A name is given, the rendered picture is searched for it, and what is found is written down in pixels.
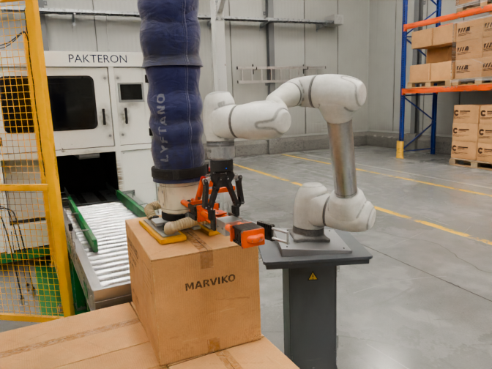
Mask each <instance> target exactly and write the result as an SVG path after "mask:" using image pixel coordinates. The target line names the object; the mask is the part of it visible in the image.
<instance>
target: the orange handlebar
mask: <svg viewBox="0 0 492 369"><path fill-rule="evenodd" d="M225 192H228V189H227V188H226V187H221V188H220V189H219V191H218V193H225ZM181 204H182V205H183V206H186V207H187V208H188V204H189V202H188V201H186V200H184V199H183V200H181ZM214 210H215V214H216V218H217V217H226V216H228V215H226V214H227V212H224V211H223V210H216V209H214ZM201 216H202V217H205V218H206V219H207V220H205V221H207V222H208V223H210V220H209V219H208V212H206V211H204V210H202V211H201ZM229 226H230V224H227V225H226V226H225V230H227V231H228V232H230V231H229ZM263 239H264V235H263V234H257V235H251V236H249V237H248V238H247V242H249V243H257V242H261V241H263Z"/></svg>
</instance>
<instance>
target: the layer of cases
mask: <svg viewBox="0 0 492 369"><path fill-rule="evenodd" d="M0 369H300V368H298V367H297V366H296V365H295V364H294V363H293V362H292V361H291V360H290V359H289V358H288V357H287V356H286V355H285V354H284V353H283V352H282V351H280V350H279V349H278V348H277V347H276V346H275V345H274V344H273V343H271V342H270V341H269V340H268V339H267V338H266V337H264V336H263V335H262V334H261V339H260V340H256V341H253V342H249V343H245V344H242V345H239V346H234V347H231V348H226V349H223V350H220V351H215V352H212V353H209V354H205V355H201V356H198V357H193V358H190V359H186V360H182V361H179V362H175V363H171V364H168V365H164V366H160V365H159V362H158V361H157V358H156V356H155V353H154V351H153V348H152V345H151V343H150V342H149V339H148V336H147V334H146V331H145V329H144V326H143V324H142V322H141V320H140V317H139V315H138V312H137V310H136V308H135V305H134V303H133V302H131V303H129V302H128V303H124V304H121V305H115V306H112V307H106V308H103V309H99V310H93V311H90V312H87V313H81V314H78V315H74V316H68V317H65V318H60V319H56V320H52V321H47V322H43V323H40V324H35V325H31V326H27V327H22V328H18V329H13V330H10V331H6V332H0Z"/></svg>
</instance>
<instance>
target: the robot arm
mask: <svg viewBox="0 0 492 369"><path fill-rule="evenodd" d="M366 94H367V92H366V88H365V85H364V83H363V82H361V80H359V79H357V78H354V77H351V76H348V75H335V74H325V75H309V76H304V77H298V78H294V79H291V80H289V81H287V82H286V83H284V84H282V85H281V86H280V87H279V88H278V89H276V90H275V91H273V92H272V93H271V94H269V95H268V97H267V98H266V100H264V101H255V102H250V103H247V104H244V105H235V102H234V99H233V97H232V96H231V94H230V93H229V92H211V93H209V94H208V95H207V96H206V97H205V100H204V109H203V126H204V134H205V136H206V147H207V157H208V158H209V159H211V160H210V176H209V177H208V178H205V179H204V178H203V179H202V180H201V181H202V184H203V194H202V208H203V209H207V211H208V219H209V220H210V223H211V229H212V230H213V231H216V214H215V210H214V209H213V208H214V205H215V201H216V197H217V193H218V191H219V189H220V188H221V187H226V188H227V189H228V192H229V195H230V197H231V200H232V201H233V204H234V205H232V206H231V211H232V213H233V214H235V215H236V217H238V216H239V208H240V206H241V204H244V203H245V200H244V196H243V190H242V175H239V174H234V172H233V169H234V166H233V159H232V157H235V148H234V144H235V142H234V139H235V138H244V139H250V140H269V139H274V138H279V137H280V136H282V135H284V134H286V133H287V132H288V130H289V127H290V126H291V116H290V113H289V112H288V108H291V107H294V106H300V107H309V108H318V109H319V110H320V112H321V114H322V116H323V117H324V119H325V120H326V121H327V129H328V136H329V148H330V154H331V161H332V174H333V181H334V188H335V189H334V190H333V191H332V192H331V194H329V193H327V189H326V188H325V186H324V185H322V184H321V183H318V182H308V183H304V184H303V185H302V186H301V187H300V188H299V190H298V192H297V195H296V198H295V201H294V216H293V218H294V224H293V228H287V231H289V232H290V235H291V237H292V238H293V239H294V242H330V238H328V237H327V236H326V235H325V234H324V226H327V227H330V228H334V229H337V230H341V231H349V232H362V231H367V230H368V229H370V228H372V227H373V224H374V222H375V219H376V210H375V207H374V205H372V203H371V202H369V201H367V200H366V198H365V196H364V194H363V192H362V191H361V190H360V189H359V188H358V187H357V178H356V168H355V158H354V136H353V127H352V118H353V116H354V114H355V111H357V110H359V109H360V108H361V107H362V106H363V105H364V103H365V100H366ZM233 179H234V180H235V182H236V192H237V197H238V199H237V197H236V194H235V192H234V189H233V185H232V183H231V182H232V180H233ZM210 181H212V183H213V185H212V192H211V195H210V198H209V183H210ZM208 199H209V203H208Z"/></svg>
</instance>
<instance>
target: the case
mask: <svg viewBox="0 0 492 369"><path fill-rule="evenodd" d="M147 218H148V217H139V218H133V219H127V220H125V227H126V235H127V251H128V259H129V268H130V283H131V292H132V299H133V303H134V305H135V308H136V310H137V312H138V315H139V317H140V320H141V322H142V324H143V328H144V329H145V331H146V334H147V336H148V339H149V342H150V343H151V345H152V348H153V351H154V353H155V356H156V358H157V361H158V362H159V365H160V366H164V365H168V364H171V363H175V362H179V361H182V360H186V359H190V358H193V357H198V356H201V355H205V354H209V353H212V352H215V351H220V350H223V349H228V348H231V347H234V346H239V345H242V344H245V343H249V342H253V341H256V340H260V339H261V307H260V285H259V262H258V246H255V247H248V248H245V249H242V247H241V246H239V245H238V244H236V243H235V242H230V236H224V235H222V234H217V235H213V236H208V235H207V234H205V233H204V232H203V231H201V230H199V229H197V230H193V229H192V228H190V227H189V228H188V229H185V230H180V231H181V232H182V233H183V234H184V235H185V236H186V237H187V239H186V240H185V241H181V242H174V243H169V244H165V245H162V244H160V243H159V242H158V241H157V240H156V239H155V238H154V237H153V236H152V235H151V234H150V233H149V232H148V231H147V230H146V229H145V228H143V227H142V226H141V225H140V224H139V220H142V219H147Z"/></svg>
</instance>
